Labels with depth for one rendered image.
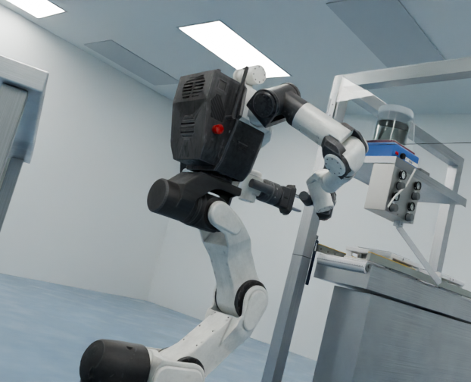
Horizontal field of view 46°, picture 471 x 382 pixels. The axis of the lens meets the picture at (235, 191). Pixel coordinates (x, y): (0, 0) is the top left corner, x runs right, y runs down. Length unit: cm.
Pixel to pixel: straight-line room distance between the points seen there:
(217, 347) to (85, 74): 584
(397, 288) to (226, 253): 89
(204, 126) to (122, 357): 74
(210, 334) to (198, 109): 75
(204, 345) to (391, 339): 99
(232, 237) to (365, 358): 89
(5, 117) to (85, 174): 651
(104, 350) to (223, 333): 43
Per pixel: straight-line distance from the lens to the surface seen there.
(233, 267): 191
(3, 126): 90
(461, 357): 316
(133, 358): 174
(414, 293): 260
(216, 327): 193
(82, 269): 758
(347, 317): 246
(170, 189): 172
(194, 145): 178
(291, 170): 708
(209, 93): 176
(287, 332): 242
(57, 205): 724
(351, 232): 639
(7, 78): 90
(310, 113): 170
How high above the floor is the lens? 63
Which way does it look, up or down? 9 degrees up
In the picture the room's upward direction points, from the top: 15 degrees clockwise
